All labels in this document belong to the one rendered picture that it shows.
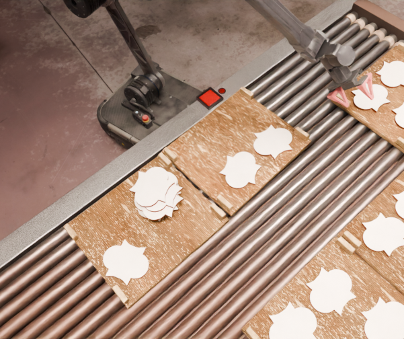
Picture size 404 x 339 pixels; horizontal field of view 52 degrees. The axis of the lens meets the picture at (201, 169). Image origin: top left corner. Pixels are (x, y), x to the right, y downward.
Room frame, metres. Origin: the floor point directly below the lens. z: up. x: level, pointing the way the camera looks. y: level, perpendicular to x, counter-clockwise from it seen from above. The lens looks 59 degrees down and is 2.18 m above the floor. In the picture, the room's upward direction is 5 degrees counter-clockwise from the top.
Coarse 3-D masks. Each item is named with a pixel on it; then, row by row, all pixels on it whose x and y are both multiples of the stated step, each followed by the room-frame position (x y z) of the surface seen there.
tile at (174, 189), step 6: (168, 174) 0.70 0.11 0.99; (174, 180) 0.67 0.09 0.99; (174, 186) 0.65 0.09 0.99; (168, 192) 0.63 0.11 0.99; (174, 192) 0.63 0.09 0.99; (168, 198) 0.61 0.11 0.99; (174, 198) 0.61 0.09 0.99; (156, 204) 0.59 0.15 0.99; (162, 204) 0.59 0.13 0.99; (168, 204) 0.59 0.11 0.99; (150, 210) 0.57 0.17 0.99; (156, 210) 0.57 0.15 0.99
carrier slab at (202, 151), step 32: (192, 128) 0.92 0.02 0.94; (224, 128) 0.91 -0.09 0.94; (256, 128) 0.89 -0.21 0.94; (288, 128) 0.88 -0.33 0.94; (192, 160) 0.78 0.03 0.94; (224, 160) 0.77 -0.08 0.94; (256, 160) 0.76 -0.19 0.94; (288, 160) 0.75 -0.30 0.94; (224, 192) 0.64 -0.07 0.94; (256, 192) 0.64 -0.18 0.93
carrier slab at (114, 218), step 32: (160, 160) 0.79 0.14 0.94; (128, 192) 0.68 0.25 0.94; (192, 192) 0.65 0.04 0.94; (96, 224) 0.57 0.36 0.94; (128, 224) 0.56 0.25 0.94; (160, 224) 0.55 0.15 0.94; (192, 224) 0.54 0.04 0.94; (224, 224) 0.53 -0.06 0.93; (96, 256) 0.46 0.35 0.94; (160, 256) 0.44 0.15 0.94; (128, 288) 0.35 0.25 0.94
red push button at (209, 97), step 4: (208, 92) 1.09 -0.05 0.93; (212, 92) 1.09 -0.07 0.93; (200, 96) 1.07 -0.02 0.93; (204, 96) 1.07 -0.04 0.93; (208, 96) 1.07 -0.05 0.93; (212, 96) 1.07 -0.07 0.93; (216, 96) 1.07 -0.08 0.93; (204, 100) 1.05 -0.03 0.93; (208, 100) 1.05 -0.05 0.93; (212, 100) 1.05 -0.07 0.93; (216, 100) 1.05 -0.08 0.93; (208, 104) 1.03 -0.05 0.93
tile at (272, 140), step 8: (272, 128) 0.88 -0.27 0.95; (280, 128) 0.88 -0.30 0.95; (256, 136) 0.85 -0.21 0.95; (264, 136) 0.85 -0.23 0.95; (272, 136) 0.85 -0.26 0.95; (280, 136) 0.85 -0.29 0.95; (288, 136) 0.84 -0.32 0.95; (256, 144) 0.82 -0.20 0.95; (264, 144) 0.82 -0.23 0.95; (272, 144) 0.81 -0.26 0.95; (280, 144) 0.81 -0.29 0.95; (288, 144) 0.81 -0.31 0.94; (256, 152) 0.79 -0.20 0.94; (264, 152) 0.78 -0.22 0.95; (272, 152) 0.78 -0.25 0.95; (280, 152) 0.78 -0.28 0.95
